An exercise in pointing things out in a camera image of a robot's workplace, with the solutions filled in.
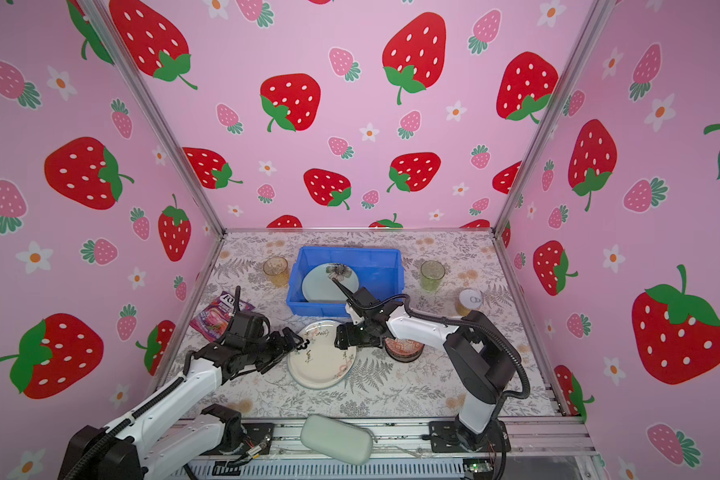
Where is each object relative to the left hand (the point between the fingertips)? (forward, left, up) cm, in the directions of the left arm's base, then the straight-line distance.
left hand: (295, 346), depth 84 cm
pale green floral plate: (+23, -3, -3) cm, 23 cm away
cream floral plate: (-4, -7, -5) cm, 9 cm away
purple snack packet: (+10, +29, -4) cm, 30 cm away
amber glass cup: (+31, +13, -3) cm, 34 cm away
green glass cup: (+29, -43, -3) cm, 52 cm away
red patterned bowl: (-1, -31, +2) cm, 31 cm away
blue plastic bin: (+31, -25, -6) cm, 40 cm away
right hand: (+1, -13, -1) cm, 13 cm away
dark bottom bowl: (-4, -30, +2) cm, 31 cm away
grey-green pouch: (-23, -17, -4) cm, 29 cm away
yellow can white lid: (+16, -53, -1) cm, 55 cm away
